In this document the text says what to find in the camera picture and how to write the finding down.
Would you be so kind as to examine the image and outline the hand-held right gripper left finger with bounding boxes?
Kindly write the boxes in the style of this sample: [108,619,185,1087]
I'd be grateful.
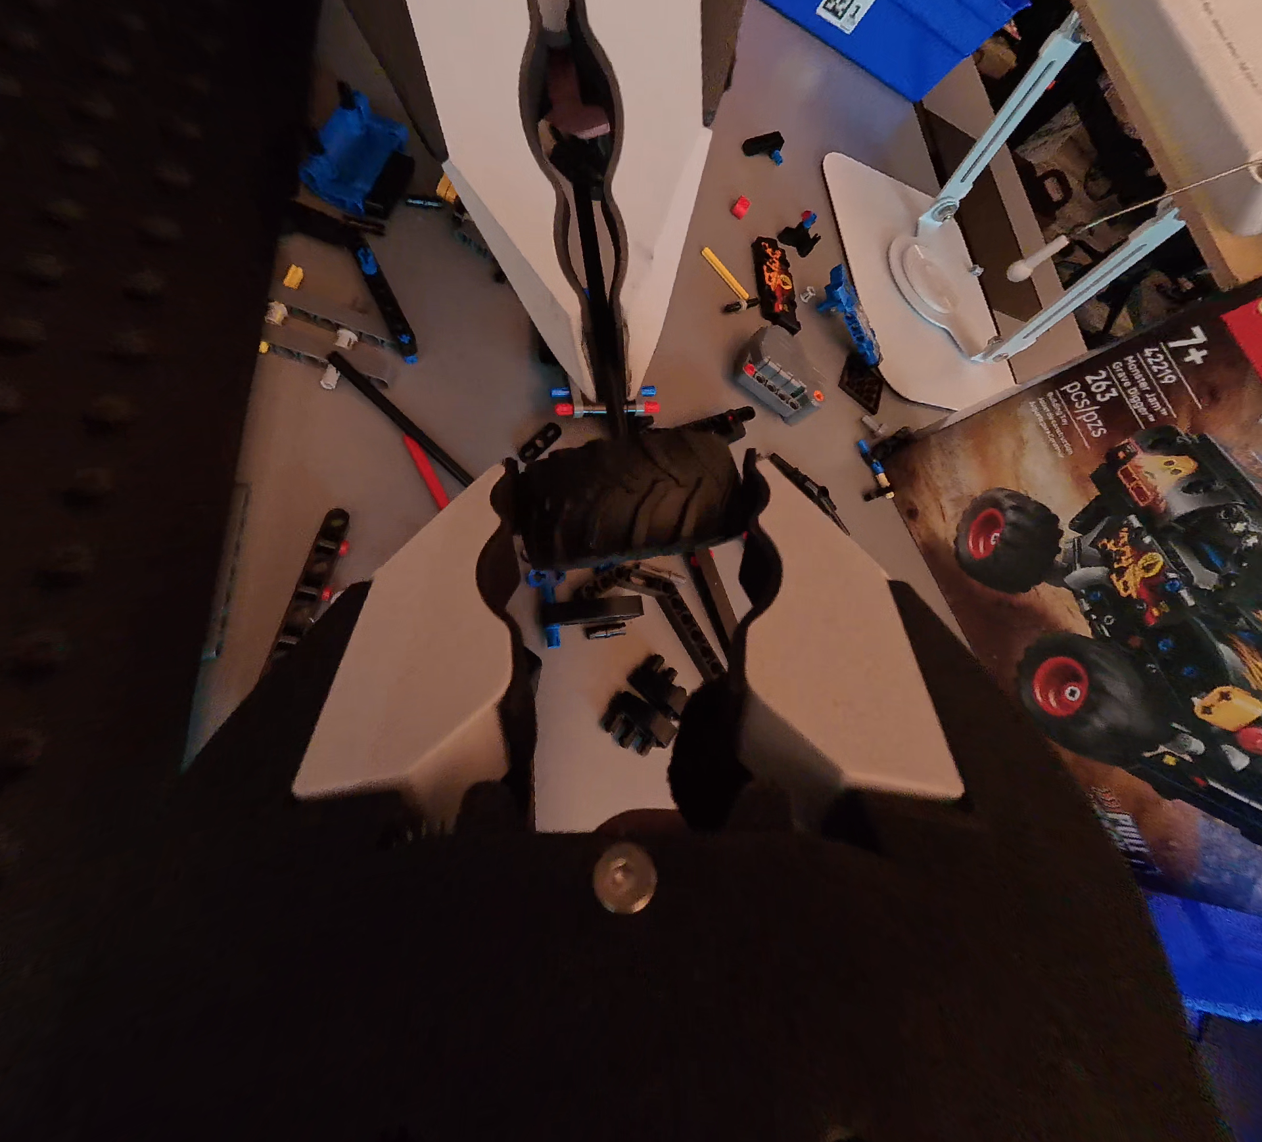
[292,463,543,808]

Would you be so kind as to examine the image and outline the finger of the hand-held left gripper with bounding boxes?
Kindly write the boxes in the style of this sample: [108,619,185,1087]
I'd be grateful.
[568,0,718,395]
[387,0,601,395]

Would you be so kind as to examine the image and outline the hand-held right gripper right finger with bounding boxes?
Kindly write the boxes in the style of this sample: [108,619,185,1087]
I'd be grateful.
[716,459,967,804]

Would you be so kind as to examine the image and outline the black wheel blue rim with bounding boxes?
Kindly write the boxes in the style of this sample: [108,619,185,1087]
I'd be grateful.
[509,428,766,575]

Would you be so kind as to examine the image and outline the grey toy pull-back motor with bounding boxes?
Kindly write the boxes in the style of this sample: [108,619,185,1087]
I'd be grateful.
[734,327,831,427]

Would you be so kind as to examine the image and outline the white desk stand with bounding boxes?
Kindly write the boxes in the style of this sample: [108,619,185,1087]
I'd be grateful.
[818,0,1262,415]

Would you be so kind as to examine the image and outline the grey desk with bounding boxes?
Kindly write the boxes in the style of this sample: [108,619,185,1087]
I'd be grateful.
[188,0,1224,867]

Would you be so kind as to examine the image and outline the blue toy scoop piece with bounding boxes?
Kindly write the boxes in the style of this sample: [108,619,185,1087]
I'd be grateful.
[296,86,412,221]

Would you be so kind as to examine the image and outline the black toy chassis assembly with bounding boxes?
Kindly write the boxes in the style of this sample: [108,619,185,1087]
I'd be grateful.
[517,552,746,686]

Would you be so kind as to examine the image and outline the black toy rod piece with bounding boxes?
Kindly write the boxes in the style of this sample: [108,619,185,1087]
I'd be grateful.
[766,449,852,537]

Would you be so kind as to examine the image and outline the red toy axle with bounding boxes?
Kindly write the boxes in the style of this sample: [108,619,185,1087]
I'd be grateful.
[401,433,460,513]

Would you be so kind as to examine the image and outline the yellow toy axle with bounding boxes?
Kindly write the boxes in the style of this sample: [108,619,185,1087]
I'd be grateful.
[698,244,758,312]

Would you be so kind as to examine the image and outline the black blue toy pin piece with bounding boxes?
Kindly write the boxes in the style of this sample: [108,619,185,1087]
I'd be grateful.
[854,424,920,505]

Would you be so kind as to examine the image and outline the black panel flame sticker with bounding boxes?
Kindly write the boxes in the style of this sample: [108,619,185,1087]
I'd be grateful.
[747,234,808,340]

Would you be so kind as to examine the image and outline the black beam blue pins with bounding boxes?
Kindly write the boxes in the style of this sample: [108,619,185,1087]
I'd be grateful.
[283,207,421,365]

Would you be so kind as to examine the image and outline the long black toy axle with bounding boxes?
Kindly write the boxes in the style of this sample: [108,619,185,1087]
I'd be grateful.
[322,350,479,494]

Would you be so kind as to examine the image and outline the monster truck toy set box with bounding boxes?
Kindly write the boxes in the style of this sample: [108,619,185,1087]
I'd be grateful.
[897,275,1262,917]

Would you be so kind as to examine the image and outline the black grille toy panel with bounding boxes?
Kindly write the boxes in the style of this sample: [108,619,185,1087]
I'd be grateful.
[837,350,892,415]

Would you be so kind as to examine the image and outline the small blue toy assembly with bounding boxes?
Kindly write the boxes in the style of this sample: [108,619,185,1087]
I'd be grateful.
[814,262,888,369]

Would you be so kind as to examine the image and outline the grey axle tan connectors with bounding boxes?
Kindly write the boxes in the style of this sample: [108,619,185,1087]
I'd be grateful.
[260,299,405,384]

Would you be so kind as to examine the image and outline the black perforated board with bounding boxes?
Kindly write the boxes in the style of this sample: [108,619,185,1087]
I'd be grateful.
[0,0,326,907]

